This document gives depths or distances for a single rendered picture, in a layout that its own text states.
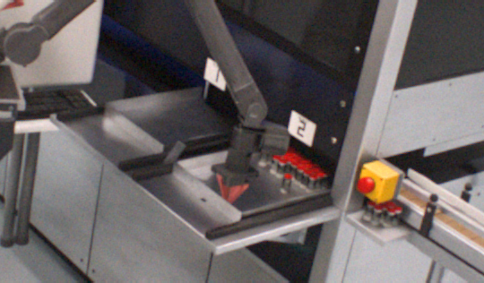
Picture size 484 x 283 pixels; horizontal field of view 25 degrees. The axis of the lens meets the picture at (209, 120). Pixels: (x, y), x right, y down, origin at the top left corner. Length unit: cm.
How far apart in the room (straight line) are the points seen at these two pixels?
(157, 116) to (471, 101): 84
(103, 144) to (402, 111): 76
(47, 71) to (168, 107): 40
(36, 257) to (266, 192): 140
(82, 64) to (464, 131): 113
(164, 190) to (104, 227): 93
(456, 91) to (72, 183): 140
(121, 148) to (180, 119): 26
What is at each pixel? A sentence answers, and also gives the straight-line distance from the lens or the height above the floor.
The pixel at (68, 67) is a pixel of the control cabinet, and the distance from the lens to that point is 323.
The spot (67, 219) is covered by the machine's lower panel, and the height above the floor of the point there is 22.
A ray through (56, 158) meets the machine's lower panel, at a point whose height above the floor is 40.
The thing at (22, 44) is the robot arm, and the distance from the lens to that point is 234.
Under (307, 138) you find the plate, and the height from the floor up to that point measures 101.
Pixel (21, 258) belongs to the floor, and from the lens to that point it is 389.
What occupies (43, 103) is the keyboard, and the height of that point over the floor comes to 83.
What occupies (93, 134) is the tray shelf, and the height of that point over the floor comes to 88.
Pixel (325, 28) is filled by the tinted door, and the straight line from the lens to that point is 265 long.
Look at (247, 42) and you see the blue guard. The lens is 284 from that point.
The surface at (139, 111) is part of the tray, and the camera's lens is 298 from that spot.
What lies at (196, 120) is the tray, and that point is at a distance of 299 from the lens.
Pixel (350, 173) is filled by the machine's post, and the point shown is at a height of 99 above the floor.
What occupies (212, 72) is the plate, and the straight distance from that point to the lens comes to 296.
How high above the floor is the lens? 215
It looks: 25 degrees down
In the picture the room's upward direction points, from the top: 11 degrees clockwise
